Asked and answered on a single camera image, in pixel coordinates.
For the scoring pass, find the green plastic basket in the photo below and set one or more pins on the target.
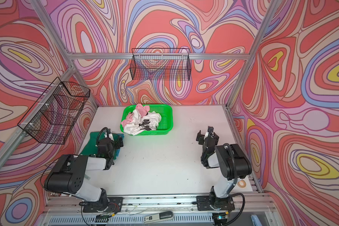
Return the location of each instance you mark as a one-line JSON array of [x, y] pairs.
[[166, 124]]

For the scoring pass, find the folded blue t shirt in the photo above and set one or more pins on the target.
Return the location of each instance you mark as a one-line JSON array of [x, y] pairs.
[[118, 138]]

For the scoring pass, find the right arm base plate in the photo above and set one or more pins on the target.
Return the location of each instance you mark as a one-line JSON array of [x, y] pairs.
[[212, 203]]

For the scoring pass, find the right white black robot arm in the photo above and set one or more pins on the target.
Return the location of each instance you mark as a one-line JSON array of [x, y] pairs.
[[233, 165]]

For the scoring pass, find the back black wire basket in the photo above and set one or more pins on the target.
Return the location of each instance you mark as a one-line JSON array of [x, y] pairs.
[[160, 64]]

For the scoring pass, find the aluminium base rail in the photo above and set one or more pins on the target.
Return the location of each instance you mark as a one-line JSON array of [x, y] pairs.
[[179, 203]]

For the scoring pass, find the pink t shirt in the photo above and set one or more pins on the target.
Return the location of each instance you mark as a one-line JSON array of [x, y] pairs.
[[140, 109]]

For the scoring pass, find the tape roll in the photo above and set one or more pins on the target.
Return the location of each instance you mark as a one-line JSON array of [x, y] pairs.
[[241, 184]]

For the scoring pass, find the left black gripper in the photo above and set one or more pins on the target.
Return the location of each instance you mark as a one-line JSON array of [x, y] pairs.
[[117, 142]]

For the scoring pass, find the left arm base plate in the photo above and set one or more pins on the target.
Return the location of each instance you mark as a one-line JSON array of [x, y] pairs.
[[113, 204]]

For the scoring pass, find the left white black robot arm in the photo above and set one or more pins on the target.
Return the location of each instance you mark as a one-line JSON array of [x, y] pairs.
[[68, 176]]

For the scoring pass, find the black wire basket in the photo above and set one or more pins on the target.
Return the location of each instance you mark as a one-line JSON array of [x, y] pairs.
[[160, 64], [52, 117]]

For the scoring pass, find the left black wire basket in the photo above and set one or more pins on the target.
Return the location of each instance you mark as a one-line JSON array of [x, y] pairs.
[[52, 117]]

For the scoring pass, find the folded green t shirt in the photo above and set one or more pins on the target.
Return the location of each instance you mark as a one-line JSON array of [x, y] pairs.
[[90, 148]]

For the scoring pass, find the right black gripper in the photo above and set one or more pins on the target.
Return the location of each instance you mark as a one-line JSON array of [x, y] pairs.
[[207, 136]]

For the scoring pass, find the grey black handheld device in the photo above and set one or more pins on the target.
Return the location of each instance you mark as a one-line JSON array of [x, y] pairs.
[[159, 217]]

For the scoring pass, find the white patterned t shirt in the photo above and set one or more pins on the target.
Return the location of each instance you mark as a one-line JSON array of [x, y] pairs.
[[148, 124]]

